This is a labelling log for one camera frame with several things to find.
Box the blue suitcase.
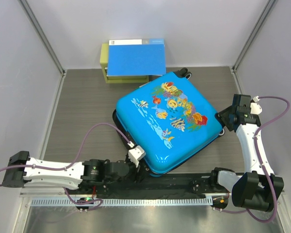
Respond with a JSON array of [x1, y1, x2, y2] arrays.
[[114, 68, 225, 175]]

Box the blue white box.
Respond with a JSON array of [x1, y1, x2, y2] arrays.
[[107, 38, 166, 77]]

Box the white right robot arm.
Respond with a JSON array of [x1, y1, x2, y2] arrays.
[[209, 94, 284, 212]]

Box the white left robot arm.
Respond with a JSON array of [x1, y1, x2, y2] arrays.
[[2, 147, 146, 194]]

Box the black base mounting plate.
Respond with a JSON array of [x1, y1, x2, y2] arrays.
[[68, 171, 228, 200]]

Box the yellow-green drawer organizer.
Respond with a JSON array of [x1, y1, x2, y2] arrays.
[[100, 43, 149, 83]]

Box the slotted cable duct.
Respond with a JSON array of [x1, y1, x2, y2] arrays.
[[30, 196, 213, 207]]

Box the aluminium right corner post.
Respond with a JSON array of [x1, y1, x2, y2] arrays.
[[231, 0, 277, 73]]

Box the aluminium corner post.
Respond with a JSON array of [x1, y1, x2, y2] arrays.
[[18, 0, 65, 77], [231, 0, 277, 73]]

